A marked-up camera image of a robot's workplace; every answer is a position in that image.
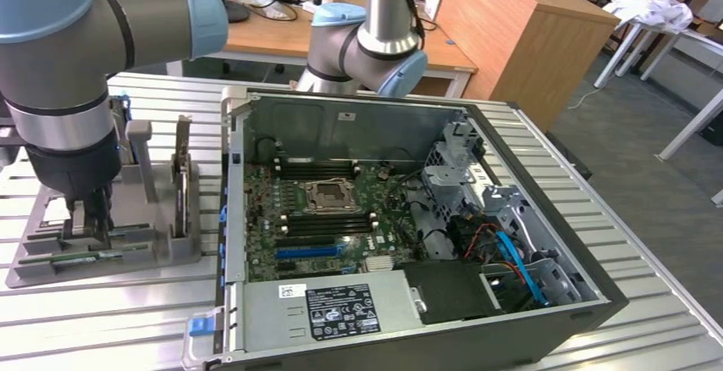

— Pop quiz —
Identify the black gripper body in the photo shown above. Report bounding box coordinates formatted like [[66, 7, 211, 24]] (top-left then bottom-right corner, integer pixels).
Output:
[[26, 141, 124, 212]]

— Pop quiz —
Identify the green RAM stick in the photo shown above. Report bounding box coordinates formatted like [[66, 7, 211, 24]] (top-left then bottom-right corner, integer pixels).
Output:
[[48, 249, 124, 263]]

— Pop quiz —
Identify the black RAM slot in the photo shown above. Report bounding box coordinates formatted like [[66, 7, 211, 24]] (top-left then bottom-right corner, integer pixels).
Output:
[[284, 223, 379, 231], [279, 162, 359, 169], [280, 166, 360, 174], [282, 213, 375, 221], [279, 157, 358, 164], [280, 171, 362, 180], [284, 227, 380, 237], [283, 218, 376, 226]]

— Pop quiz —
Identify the grey parts rack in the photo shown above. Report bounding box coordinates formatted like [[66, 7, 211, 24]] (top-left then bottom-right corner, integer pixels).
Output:
[[4, 113, 206, 290]]

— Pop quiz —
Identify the upright disk drive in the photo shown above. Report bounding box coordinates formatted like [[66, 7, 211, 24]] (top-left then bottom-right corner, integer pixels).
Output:
[[110, 94, 140, 165]]

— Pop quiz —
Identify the upright graphics card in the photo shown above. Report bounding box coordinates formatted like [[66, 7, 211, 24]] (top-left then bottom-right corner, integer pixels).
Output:
[[171, 114, 196, 237]]

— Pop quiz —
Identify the green motherboard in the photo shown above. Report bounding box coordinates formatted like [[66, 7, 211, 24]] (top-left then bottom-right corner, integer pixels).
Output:
[[242, 155, 432, 284]]

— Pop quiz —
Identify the black expansion slot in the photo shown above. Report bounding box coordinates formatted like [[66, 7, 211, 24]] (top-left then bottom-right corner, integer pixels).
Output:
[[276, 236, 336, 247]]

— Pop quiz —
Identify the blue expansion slot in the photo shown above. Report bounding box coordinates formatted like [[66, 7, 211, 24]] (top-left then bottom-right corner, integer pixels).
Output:
[[275, 245, 342, 260]]

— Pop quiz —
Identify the silver power supply unit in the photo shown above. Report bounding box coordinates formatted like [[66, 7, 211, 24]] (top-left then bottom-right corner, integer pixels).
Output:
[[240, 270, 426, 353]]

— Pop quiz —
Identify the CPU socket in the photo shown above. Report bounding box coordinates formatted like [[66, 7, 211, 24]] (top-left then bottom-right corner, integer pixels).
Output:
[[300, 179, 356, 216]]

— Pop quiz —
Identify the wooden desk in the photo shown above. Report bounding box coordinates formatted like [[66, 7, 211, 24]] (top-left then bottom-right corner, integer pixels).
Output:
[[219, 0, 480, 97]]

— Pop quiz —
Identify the black monitor base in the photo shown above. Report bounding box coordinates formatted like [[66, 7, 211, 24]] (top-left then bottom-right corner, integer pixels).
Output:
[[224, 0, 252, 24]]

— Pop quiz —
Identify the silver chipset heat sink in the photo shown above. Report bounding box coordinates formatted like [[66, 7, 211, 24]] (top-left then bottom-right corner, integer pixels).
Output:
[[363, 256, 398, 274]]

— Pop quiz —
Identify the white power strip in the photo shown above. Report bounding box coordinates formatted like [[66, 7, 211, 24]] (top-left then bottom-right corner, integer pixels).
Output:
[[300, 0, 342, 14]]

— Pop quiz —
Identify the metal disk bay cage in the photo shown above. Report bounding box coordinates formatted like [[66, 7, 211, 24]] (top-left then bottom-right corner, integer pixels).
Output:
[[418, 119, 494, 205]]

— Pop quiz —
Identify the black fan shroud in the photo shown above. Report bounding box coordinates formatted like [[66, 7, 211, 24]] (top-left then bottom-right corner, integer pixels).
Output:
[[402, 259, 508, 326]]

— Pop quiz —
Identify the open black PC case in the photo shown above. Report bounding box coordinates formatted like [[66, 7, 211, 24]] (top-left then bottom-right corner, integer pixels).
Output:
[[183, 86, 631, 371]]

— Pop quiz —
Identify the wooden cabinet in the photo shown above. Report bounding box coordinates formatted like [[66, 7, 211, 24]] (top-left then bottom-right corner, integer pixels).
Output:
[[420, 0, 623, 134]]

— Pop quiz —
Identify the white metal table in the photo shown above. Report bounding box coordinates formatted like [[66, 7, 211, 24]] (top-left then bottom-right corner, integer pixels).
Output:
[[592, 17, 723, 89], [654, 90, 723, 163]]

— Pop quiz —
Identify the crumpled white cloth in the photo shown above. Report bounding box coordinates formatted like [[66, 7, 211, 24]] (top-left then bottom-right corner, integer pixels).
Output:
[[602, 0, 697, 36]]

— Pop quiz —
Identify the red wire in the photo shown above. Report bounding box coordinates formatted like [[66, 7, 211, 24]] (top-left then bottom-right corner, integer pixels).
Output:
[[462, 223, 519, 271]]

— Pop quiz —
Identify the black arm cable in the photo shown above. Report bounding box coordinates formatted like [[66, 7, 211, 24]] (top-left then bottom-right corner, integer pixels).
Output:
[[402, 0, 426, 53]]

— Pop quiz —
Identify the blue data wire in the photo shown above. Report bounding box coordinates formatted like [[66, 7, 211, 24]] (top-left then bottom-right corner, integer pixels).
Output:
[[495, 225, 552, 309]]

